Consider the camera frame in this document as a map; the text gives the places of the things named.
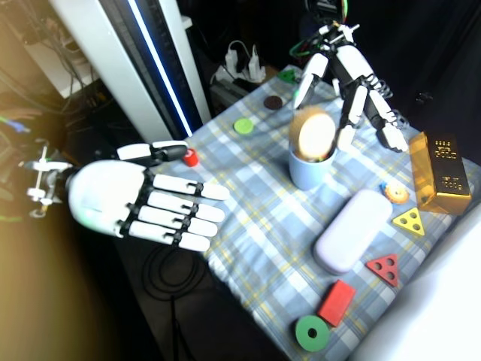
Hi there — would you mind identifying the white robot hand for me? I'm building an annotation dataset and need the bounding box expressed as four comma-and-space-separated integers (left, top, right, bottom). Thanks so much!
292, 44, 410, 154
65, 139, 231, 253

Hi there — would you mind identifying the chocolate topped toy cupcake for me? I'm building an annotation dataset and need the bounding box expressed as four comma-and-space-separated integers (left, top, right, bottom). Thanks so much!
288, 106, 337, 161

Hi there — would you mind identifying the blue plastic cup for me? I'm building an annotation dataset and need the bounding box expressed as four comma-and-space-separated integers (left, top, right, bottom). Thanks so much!
288, 145, 338, 192

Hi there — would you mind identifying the red cap with white print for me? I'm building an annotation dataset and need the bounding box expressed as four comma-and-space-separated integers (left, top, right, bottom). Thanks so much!
183, 147, 200, 168

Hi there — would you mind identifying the white plug adapter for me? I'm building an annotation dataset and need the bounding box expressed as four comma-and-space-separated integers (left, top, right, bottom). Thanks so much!
224, 40, 247, 74
246, 44, 265, 77

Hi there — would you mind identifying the white power strip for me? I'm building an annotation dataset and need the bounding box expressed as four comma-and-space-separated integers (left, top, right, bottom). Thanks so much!
210, 63, 268, 86

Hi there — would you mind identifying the white column with blue strip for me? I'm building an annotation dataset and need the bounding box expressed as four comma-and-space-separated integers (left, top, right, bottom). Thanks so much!
48, 0, 212, 143

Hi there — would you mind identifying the white shelf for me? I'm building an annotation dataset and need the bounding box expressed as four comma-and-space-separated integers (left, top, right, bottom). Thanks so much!
20, 18, 101, 99

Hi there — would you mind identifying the green sandwich cookie toy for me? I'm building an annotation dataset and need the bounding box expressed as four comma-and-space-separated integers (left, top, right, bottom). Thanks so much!
232, 117, 255, 135

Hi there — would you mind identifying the grey box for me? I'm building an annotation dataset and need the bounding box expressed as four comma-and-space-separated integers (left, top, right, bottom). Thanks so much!
209, 81, 251, 111

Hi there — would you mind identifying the swirl butter cookie toy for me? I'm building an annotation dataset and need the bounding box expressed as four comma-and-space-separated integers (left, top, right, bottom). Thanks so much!
386, 180, 410, 205

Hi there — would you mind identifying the shiny gold bar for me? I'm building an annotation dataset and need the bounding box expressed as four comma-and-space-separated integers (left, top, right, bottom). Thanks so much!
408, 130, 473, 216

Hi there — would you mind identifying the lilac glasses case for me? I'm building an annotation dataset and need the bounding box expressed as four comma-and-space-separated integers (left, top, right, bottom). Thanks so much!
313, 188, 393, 275

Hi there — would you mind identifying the yellow triangle block with holes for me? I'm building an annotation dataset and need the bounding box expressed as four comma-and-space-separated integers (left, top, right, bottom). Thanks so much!
392, 206, 425, 237

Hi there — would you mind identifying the blue plaid cloth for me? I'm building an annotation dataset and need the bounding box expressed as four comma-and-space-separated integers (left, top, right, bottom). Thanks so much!
180, 64, 481, 361

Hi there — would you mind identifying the red triangle block with holes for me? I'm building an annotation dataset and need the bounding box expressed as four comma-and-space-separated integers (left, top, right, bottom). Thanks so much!
366, 253, 399, 289

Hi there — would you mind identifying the red rectangular block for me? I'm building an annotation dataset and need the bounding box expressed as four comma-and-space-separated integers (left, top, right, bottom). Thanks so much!
317, 279, 357, 328

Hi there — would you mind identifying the black coiled cable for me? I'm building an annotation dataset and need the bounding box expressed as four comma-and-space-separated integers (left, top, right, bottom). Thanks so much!
141, 244, 204, 361

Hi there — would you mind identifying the green wooden ring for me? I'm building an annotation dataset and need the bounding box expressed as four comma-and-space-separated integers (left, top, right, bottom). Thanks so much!
295, 314, 331, 353

